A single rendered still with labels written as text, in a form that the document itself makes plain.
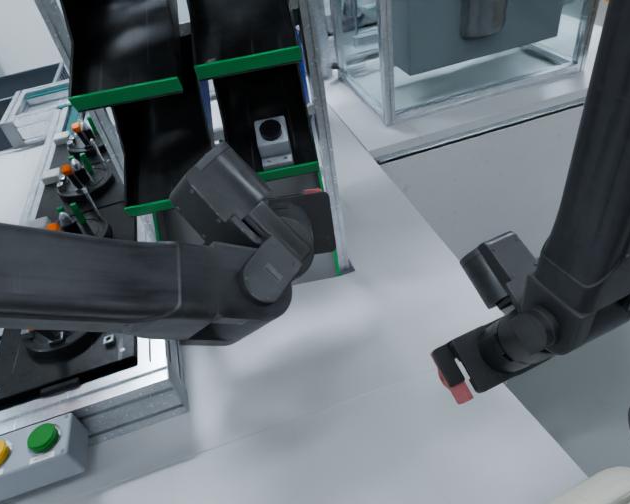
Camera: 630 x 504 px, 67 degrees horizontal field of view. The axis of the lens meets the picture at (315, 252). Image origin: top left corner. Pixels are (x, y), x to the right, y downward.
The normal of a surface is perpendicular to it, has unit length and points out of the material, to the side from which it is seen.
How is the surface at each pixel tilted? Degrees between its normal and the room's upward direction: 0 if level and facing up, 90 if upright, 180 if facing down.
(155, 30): 25
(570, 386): 0
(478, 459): 0
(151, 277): 41
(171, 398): 90
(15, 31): 90
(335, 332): 0
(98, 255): 46
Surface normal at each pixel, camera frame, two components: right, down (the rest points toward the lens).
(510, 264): 0.02, -0.47
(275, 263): 0.59, -0.42
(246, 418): -0.15, -0.74
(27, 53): 0.40, 0.56
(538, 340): -0.91, 0.36
